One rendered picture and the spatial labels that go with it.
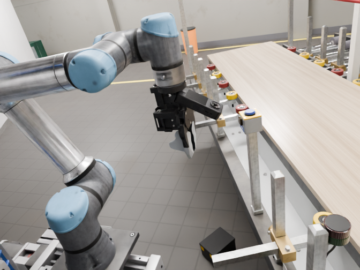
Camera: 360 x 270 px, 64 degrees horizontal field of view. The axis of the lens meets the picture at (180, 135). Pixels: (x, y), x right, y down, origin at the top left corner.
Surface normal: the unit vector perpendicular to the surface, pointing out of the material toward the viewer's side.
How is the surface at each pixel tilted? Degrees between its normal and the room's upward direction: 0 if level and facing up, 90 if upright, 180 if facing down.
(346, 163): 0
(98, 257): 72
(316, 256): 90
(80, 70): 90
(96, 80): 90
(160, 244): 0
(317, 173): 0
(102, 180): 60
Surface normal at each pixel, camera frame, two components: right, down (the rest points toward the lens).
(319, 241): 0.11, 0.47
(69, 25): -0.29, 0.52
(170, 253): -0.18, -0.85
